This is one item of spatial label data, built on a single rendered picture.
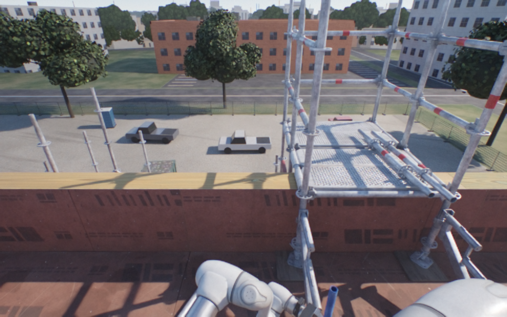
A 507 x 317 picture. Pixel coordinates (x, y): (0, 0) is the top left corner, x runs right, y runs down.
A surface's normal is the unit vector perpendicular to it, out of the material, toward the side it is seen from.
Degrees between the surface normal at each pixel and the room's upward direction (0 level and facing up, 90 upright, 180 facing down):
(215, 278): 13
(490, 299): 5
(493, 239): 90
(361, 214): 90
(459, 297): 21
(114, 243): 90
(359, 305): 0
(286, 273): 0
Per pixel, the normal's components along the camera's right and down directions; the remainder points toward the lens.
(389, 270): 0.00, -0.88
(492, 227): 0.00, 0.48
